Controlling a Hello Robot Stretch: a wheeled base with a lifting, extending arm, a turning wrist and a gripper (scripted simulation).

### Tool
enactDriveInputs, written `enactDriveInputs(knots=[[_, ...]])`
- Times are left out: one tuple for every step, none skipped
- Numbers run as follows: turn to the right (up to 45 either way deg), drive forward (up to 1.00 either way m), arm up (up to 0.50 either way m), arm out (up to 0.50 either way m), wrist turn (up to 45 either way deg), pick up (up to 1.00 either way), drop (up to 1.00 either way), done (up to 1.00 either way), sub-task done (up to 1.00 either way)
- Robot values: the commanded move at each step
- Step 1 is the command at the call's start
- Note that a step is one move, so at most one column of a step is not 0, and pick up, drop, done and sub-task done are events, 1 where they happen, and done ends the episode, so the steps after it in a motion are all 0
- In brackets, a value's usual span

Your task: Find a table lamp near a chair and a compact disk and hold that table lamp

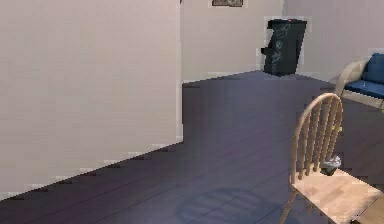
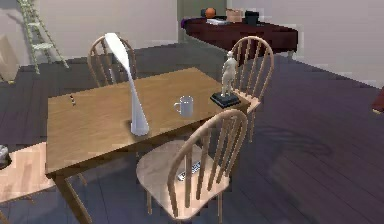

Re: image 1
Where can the light wooden spindle chair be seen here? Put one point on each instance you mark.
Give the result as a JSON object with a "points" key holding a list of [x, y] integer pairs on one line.
{"points": [[333, 193]]}

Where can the black arcade cabinet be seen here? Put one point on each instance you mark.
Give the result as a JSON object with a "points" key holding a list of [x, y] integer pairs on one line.
{"points": [[283, 46]]}

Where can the small grey crumpled object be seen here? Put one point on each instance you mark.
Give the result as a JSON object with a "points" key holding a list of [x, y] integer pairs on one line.
{"points": [[330, 164]]}

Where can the beige armchair with blue cushions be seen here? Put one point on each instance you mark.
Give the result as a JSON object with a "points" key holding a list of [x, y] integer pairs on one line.
{"points": [[366, 83]]}

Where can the light wooden table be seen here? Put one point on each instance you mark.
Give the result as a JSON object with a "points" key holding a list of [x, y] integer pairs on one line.
{"points": [[373, 213]]}

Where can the framed wall picture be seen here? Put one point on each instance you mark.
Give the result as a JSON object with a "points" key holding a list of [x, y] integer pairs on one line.
{"points": [[227, 2]]}

